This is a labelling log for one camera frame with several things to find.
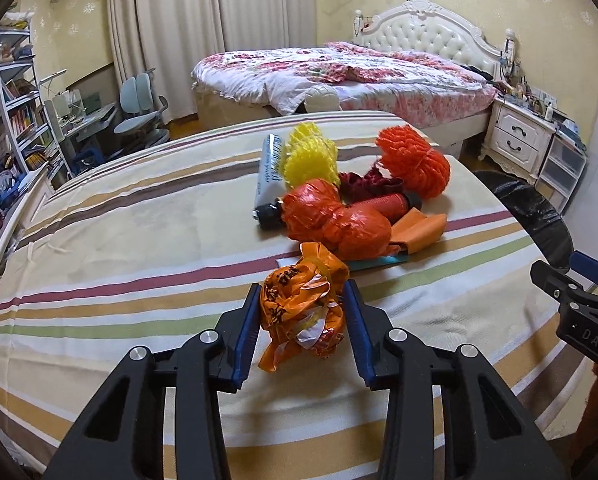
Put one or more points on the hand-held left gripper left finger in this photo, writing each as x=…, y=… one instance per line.
x=249, y=330

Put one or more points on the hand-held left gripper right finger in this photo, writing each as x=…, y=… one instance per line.
x=356, y=330

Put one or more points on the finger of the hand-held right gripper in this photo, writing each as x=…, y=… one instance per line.
x=589, y=266
x=549, y=277

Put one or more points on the orange printed plastic bag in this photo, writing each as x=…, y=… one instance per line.
x=299, y=305

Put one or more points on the trash bin with black bag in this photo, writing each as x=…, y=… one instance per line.
x=529, y=215

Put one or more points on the red-orange plastic bag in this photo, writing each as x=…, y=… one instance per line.
x=329, y=220

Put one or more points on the orange wrapper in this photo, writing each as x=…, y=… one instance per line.
x=419, y=227

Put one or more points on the red bottle with black cap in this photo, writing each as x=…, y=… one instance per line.
x=384, y=205

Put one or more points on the yellow foam fruit net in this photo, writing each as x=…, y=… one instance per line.
x=309, y=160

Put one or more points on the orange foam fruit net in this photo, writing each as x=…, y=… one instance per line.
x=414, y=160

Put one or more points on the teal card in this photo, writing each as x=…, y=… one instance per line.
x=389, y=260

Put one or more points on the plastic drawer unit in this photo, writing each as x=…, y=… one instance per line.
x=561, y=160

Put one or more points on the striped bed sheet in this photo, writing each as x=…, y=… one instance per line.
x=129, y=260

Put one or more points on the dark red cloth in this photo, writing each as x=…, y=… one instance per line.
x=364, y=185

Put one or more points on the white nightstand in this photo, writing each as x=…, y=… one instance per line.
x=514, y=135

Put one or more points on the white tube black cap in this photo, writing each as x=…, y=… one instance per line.
x=269, y=170

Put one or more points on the group of small bottles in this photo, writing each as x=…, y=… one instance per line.
x=524, y=92

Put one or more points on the pink floral quilt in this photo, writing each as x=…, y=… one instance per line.
x=279, y=75

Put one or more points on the pale blue desk chair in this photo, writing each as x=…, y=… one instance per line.
x=139, y=95

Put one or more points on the grey study desk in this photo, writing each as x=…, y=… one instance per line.
x=91, y=117

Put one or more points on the white tufted bed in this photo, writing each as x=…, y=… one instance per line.
x=429, y=35

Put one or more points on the blue plastic basket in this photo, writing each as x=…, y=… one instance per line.
x=9, y=185

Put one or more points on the cream curtains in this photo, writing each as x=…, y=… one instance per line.
x=179, y=35

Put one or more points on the white bookshelf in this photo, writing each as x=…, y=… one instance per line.
x=19, y=110

